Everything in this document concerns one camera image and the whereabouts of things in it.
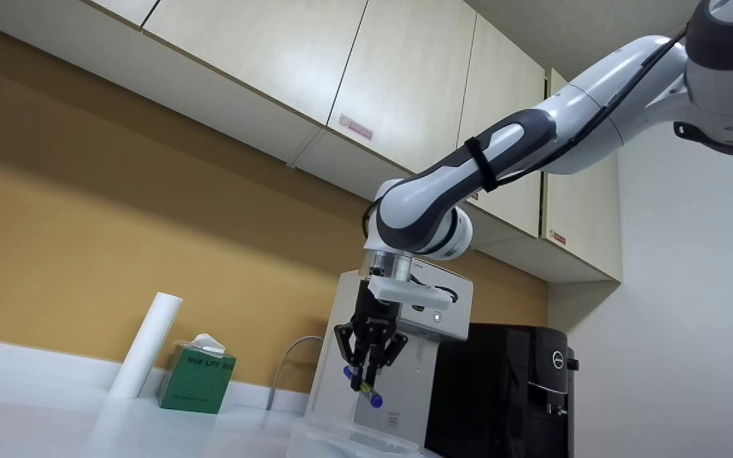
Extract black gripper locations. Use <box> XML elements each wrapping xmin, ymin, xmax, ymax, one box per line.
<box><xmin>335</xmin><ymin>285</ymin><xmax>407</xmax><ymax>391</ymax></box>

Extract blue grey marker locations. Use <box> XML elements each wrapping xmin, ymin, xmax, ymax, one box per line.
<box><xmin>344</xmin><ymin>365</ymin><xmax>386</xmax><ymax>407</ymax></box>

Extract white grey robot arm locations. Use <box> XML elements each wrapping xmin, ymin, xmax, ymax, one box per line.
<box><xmin>335</xmin><ymin>0</ymin><xmax>733</xmax><ymax>401</ymax></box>

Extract black coffee machine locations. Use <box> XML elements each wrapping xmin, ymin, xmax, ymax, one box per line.
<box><xmin>425</xmin><ymin>323</ymin><xmax>582</xmax><ymax>458</ymax></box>

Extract green tissue box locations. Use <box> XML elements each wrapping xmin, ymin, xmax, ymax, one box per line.
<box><xmin>158</xmin><ymin>333</ymin><xmax>237</xmax><ymax>415</ymax></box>

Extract white paper roll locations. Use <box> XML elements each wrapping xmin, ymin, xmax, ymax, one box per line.
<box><xmin>111</xmin><ymin>293</ymin><xmax>181</xmax><ymax>398</ymax></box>

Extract white power cable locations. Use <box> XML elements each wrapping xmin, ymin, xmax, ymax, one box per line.
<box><xmin>262</xmin><ymin>333</ymin><xmax>327</xmax><ymax>415</ymax></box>

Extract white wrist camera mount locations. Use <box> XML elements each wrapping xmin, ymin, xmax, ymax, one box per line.
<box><xmin>368</xmin><ymin>251</ymin><xmax>458</xmax><ymax>307</ymax></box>

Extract cream upper wall cabinets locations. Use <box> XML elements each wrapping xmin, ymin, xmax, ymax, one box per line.
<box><xmin>0</xmin><ymin>0</ymin><xmax>624</xmax><ymax>285</ymax></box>

